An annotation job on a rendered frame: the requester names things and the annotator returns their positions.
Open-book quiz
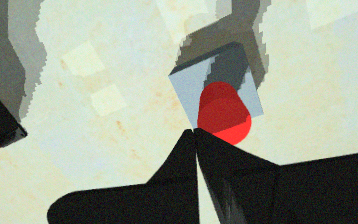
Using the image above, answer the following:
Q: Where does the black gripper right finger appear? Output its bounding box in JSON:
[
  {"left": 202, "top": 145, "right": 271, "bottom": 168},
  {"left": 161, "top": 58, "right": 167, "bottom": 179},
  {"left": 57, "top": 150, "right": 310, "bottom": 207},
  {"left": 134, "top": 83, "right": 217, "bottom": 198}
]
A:
[{"left": 193, "top": 128, "right": 358, "bottom": 224}]

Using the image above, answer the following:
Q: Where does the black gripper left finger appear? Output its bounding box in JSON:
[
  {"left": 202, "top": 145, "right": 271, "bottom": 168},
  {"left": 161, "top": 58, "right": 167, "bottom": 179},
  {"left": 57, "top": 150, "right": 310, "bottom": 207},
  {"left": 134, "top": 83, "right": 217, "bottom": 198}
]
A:
[{"left": 47, "top": 129, "right": 200, "bottom": 224}]

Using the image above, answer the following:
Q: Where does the red translucent marker cap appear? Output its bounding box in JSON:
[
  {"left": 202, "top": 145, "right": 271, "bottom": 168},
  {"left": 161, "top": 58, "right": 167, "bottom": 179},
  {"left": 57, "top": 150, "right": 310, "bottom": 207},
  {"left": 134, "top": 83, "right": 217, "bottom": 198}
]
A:
[{"left": 197, "top": 81, "right": 251, "bottom": 145}]

